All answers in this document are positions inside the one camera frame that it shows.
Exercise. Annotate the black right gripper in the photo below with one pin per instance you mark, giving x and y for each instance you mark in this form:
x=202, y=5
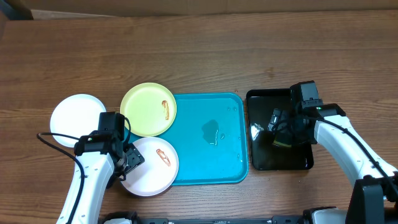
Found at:
x=286, y=127

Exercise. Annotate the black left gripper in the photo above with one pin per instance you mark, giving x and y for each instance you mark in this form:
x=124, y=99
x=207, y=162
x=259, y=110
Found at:
x=135, y=158

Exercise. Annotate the green and yellow sponge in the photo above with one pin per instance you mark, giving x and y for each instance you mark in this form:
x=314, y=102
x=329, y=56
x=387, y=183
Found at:
x=283, y=139

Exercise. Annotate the white plate with red stain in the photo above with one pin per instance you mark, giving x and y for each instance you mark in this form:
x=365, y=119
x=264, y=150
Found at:
x=158, y=171

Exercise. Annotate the white plate with small stains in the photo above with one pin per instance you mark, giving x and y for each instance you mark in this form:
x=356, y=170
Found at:
x=76, y=116

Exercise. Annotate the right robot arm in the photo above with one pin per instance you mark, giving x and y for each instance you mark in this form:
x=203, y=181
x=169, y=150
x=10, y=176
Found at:
x=373, y=179

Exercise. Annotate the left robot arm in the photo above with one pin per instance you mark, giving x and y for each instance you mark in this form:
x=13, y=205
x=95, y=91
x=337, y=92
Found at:
x=100, y=158

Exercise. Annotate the black water tray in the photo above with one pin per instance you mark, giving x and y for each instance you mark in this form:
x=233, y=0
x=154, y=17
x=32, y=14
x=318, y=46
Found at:
x=264, y=155

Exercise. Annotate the blue plastic tray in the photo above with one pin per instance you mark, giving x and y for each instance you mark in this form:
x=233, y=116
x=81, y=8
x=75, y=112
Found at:
x=209, y=136

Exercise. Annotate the yellow-green plate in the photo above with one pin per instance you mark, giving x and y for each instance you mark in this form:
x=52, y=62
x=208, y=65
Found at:
x=150, y=108

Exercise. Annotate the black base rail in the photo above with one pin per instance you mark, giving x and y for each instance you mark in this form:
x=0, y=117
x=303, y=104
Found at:
x=134, y=218

